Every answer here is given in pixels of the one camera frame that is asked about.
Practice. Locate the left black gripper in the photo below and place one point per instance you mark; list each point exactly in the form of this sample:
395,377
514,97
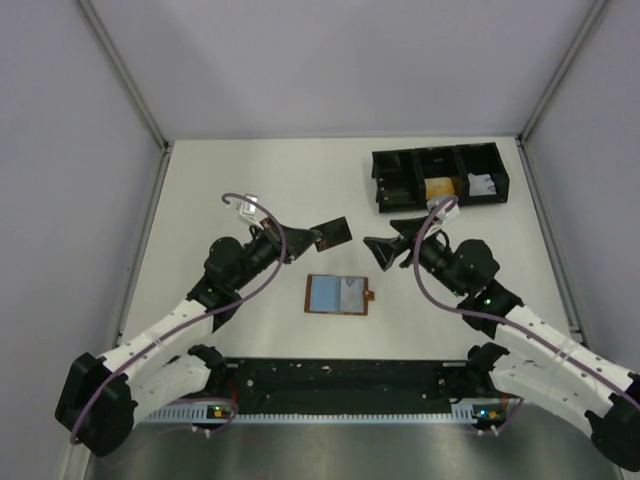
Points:
279,239

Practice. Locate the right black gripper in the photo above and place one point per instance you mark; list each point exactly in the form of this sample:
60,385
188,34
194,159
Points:
407,240

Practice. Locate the black VIP credit card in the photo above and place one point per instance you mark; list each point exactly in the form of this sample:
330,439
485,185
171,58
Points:
332,233

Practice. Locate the yellow credit card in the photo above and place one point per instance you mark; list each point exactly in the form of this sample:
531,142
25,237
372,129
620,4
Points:
438,186

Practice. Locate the brown leather card holder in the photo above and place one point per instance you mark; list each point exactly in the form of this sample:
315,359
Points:
337,295

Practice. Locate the white VIP credit card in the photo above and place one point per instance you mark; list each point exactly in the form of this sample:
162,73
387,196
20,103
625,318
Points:
352,294

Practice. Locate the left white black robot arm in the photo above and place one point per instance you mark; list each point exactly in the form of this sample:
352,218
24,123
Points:
105,396

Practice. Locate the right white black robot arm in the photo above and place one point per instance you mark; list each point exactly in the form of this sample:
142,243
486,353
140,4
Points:
527,357

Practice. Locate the white card in tray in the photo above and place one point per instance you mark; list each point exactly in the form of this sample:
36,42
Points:
481,185

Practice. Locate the black three-compartment organizer tray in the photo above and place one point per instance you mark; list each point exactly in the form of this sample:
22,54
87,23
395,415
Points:
407,179

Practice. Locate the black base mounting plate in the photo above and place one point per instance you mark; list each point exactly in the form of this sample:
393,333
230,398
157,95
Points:
343,387

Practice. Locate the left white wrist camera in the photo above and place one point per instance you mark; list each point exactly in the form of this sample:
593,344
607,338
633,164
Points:
247,209

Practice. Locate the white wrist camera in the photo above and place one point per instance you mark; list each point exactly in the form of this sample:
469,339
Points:
247,209
443,209

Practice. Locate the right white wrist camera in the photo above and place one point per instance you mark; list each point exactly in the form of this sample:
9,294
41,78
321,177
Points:
443,209

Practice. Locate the aluminium front frame rail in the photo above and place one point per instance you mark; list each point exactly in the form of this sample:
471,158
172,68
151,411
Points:
572,373

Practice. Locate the grey slotted cable duct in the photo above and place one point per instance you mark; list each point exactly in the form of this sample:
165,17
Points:
205,414

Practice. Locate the left aluminium corner post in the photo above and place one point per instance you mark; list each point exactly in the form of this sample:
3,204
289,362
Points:
121,72

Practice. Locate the aluminium corner post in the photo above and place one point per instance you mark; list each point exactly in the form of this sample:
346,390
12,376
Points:
587,28
121,72

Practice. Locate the right aluminium corner post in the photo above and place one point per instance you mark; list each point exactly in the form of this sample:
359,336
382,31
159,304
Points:
587,28

